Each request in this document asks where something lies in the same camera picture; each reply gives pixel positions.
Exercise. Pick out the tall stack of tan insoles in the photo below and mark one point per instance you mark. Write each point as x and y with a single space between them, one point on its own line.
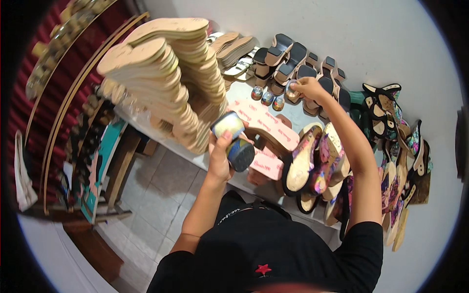
172 80

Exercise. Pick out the small pink printed wedge sole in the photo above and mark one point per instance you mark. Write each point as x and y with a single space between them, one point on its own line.
266 164

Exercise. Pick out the small stack of tan insoles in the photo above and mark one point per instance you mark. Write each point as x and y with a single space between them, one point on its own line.
234 45

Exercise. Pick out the person's left hand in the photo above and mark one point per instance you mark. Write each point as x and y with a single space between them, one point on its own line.
218 161

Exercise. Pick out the blue heel block black base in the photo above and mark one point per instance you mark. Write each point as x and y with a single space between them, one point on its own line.
241 155

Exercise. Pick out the gold-framed shoe rack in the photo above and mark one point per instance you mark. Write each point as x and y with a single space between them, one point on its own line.
66 69

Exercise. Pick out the heap of floral platform sandals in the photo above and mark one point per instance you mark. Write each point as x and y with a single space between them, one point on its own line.
318 161

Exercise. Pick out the red curtain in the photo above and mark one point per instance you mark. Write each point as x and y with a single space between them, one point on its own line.
33 110

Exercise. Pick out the person's right hand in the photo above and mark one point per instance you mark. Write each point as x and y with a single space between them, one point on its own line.
311 89

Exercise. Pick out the pile of floral black-edged sandals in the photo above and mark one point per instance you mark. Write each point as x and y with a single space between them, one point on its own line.
399 157

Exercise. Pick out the person's right fingers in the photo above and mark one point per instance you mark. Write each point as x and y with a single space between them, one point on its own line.
299 85

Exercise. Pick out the brown wooden step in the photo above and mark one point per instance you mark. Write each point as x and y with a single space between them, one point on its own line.
95 251

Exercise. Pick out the small cardboard box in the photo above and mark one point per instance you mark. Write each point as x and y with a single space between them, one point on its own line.
150 147

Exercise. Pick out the large pink printed wedge sole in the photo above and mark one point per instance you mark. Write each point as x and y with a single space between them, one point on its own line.
269 124

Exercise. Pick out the group of black-topped wedge soles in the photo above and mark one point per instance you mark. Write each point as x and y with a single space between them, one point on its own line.
289 60

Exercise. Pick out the person's body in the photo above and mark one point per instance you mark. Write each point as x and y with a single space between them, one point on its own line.
278 249

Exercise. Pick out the teal and pink board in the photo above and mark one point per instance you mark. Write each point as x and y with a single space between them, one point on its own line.
100 168

